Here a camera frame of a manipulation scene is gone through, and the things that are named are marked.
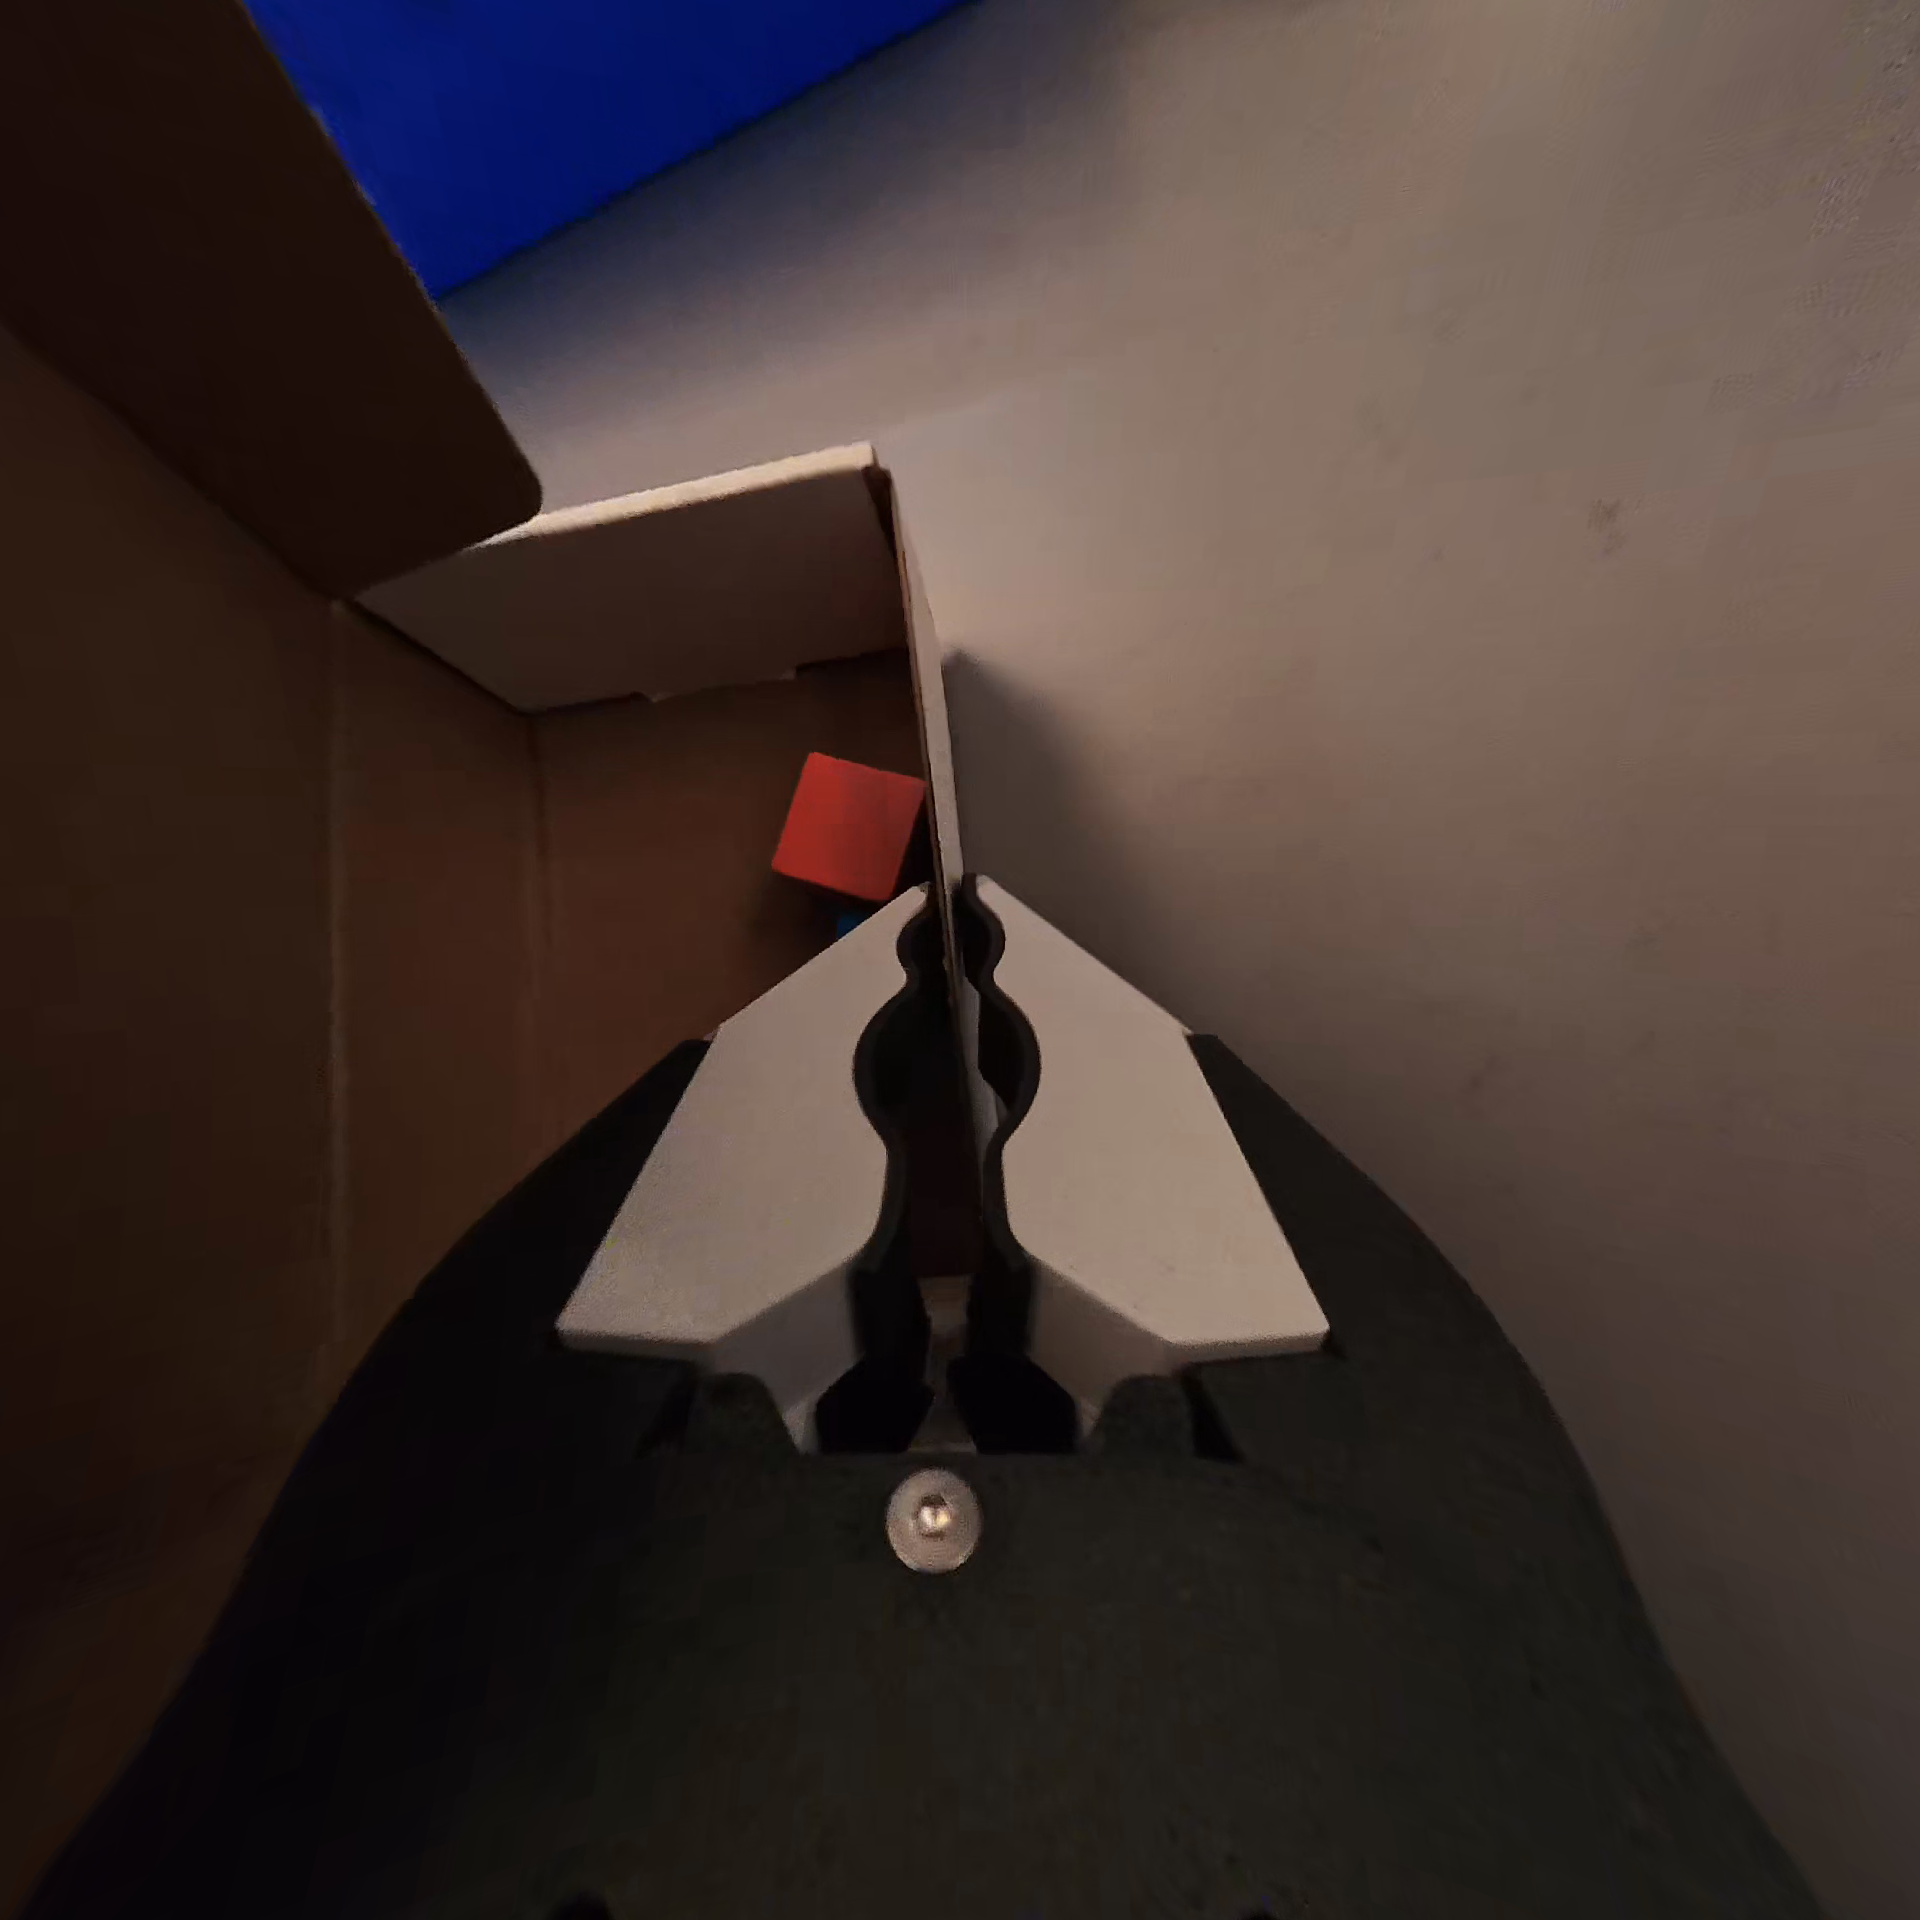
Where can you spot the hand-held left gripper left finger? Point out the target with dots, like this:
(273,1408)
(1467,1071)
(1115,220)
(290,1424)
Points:
(734,1201)

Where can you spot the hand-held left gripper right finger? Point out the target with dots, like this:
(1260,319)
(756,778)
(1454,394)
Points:
(1154,1201)

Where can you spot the blue cube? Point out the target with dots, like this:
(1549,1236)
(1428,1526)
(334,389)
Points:
(844,914)

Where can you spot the red cube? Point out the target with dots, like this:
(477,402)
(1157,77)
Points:
(838,821)

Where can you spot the white cardboard mailer box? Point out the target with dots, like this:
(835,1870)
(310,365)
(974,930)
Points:
(224,902)

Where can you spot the blue plastic bin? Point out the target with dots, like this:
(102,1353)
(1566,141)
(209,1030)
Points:
(524,105)

